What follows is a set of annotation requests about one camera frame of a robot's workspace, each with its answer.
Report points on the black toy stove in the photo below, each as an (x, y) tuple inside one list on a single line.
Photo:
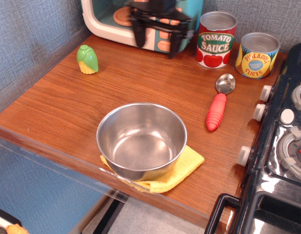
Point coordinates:
[(270, 201)]

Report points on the silver metal pot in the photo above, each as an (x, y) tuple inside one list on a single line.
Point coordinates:
[(141, 141)]

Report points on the teal toy microwave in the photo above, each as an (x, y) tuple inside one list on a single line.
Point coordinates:
[(109, 19)]

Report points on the white stove knob upper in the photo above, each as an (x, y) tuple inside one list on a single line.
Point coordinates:
[(265, 93)]

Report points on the orange object at corner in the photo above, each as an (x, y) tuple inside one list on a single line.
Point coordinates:
[(16, 229)]

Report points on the yellow folded cloth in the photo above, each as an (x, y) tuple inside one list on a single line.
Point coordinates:
[(187, 163)]

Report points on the green yellow toy corn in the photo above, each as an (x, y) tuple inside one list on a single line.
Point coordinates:
[(87, 60)]

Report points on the white stove knob lower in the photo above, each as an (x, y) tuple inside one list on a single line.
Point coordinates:
[(244, 154)]

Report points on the red-handled metal spoon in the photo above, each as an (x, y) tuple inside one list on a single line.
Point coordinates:
[(224, 85)]

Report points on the white stove knob middle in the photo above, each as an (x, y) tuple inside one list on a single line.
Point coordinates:
[(258, 112)]

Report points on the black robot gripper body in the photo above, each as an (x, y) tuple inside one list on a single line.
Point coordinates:
[(158, 14)]

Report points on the tomato sauce can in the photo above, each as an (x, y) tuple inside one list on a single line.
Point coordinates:
[(215, 39)]

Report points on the pineapple slices can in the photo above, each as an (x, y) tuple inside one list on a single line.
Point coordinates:
[(257, 55)]

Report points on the white stove knob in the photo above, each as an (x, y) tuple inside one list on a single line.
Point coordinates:
[(265, 93), (258, 112), (244, 154)]

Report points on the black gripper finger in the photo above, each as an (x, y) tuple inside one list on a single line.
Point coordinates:
[(140, 33), (178, 41)]

